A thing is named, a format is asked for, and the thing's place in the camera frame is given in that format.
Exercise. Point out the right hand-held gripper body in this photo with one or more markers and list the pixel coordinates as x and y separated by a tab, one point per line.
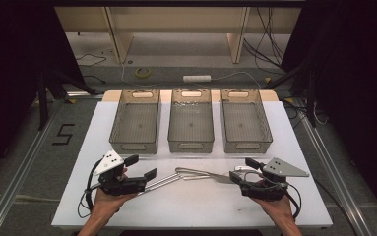
268	190

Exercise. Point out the smoky transparent plastic bin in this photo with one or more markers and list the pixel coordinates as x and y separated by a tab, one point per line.
136	124
245	126
191	126

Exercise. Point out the black curtain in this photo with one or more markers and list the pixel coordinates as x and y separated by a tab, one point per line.
9	65
356	82

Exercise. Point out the white power strip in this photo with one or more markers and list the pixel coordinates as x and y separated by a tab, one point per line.
197	78

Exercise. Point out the black metal stand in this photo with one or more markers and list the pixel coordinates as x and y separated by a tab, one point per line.
43	98
311	98

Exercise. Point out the aluminium floor rail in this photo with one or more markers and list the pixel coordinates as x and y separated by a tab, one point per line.
15	180
333	170

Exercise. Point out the person's right hand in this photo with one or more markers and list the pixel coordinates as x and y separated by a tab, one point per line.
281	209

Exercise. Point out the yellow tape roll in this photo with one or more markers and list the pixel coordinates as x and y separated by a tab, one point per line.
142	72

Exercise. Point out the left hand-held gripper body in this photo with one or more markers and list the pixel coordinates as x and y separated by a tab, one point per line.
117	183

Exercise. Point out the beige wooden desk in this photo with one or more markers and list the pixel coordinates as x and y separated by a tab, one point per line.
176	19

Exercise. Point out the metal fork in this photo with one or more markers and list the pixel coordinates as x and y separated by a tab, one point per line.
196	178
219	178

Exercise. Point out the metal chopstick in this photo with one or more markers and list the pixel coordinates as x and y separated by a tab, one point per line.
163	185
168	179

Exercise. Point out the person's left hand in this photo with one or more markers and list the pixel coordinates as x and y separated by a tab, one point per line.
105	203

